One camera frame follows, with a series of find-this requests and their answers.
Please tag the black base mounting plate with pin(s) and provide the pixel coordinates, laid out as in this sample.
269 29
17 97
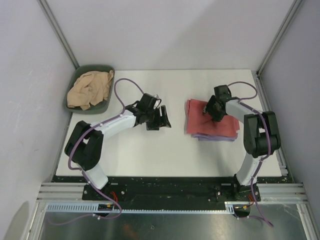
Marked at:
181 193

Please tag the aluminium frame post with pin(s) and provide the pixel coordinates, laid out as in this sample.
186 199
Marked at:
52 20
280 34

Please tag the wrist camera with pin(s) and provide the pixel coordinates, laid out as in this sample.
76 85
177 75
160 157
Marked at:
149 102
222 93

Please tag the pink t shirt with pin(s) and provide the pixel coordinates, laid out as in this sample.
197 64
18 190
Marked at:
212 125

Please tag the right aluminium frame post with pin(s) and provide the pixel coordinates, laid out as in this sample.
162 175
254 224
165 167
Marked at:
280 34

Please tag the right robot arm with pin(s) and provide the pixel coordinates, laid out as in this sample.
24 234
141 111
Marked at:
261 136

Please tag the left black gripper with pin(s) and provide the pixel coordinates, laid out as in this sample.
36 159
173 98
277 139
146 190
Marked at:
158 123

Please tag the left aluminium frame post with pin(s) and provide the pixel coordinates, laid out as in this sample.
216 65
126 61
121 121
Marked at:
52 20

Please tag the beige t shirt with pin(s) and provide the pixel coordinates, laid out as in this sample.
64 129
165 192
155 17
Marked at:
90 89

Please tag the dark green plastic bin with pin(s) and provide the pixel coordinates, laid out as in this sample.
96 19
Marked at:
101 107

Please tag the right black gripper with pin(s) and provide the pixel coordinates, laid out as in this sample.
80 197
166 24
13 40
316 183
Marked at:
209 109

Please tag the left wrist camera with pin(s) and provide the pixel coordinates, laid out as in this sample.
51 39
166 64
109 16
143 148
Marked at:
149 102

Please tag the grey slotted cable duct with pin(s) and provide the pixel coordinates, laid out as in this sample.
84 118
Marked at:
104 208

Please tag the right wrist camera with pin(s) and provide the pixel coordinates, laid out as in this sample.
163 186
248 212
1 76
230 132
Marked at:
222 93

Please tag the lilac folded t shirt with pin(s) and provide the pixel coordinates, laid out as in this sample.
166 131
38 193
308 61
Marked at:
215 138

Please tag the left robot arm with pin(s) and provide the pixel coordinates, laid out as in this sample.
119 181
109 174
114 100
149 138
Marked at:
84 147

